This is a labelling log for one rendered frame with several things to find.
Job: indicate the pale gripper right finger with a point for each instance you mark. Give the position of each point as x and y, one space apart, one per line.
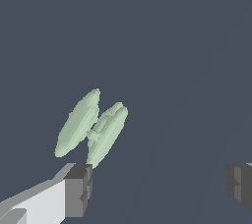
242 183

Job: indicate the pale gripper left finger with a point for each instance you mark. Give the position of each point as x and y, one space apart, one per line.
59 195

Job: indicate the pale green winged object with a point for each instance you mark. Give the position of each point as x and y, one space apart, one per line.
95 126

